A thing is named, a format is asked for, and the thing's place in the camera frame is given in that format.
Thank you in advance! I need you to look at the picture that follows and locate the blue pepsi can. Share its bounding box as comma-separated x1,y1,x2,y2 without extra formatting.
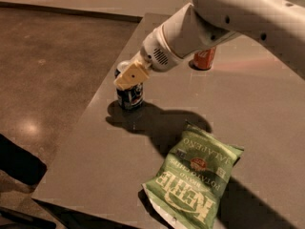
114,60,143,111

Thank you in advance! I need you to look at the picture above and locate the red coke can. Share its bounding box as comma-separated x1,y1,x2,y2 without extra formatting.
193,47,216,71

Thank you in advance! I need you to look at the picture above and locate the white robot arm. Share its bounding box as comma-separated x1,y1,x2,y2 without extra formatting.
114,0,305,90

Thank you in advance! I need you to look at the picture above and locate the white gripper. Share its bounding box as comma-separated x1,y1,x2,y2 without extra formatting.
113,26,182,91

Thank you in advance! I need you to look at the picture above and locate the green kettle chips bag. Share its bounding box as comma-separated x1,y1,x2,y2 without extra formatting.
142,122,243,229

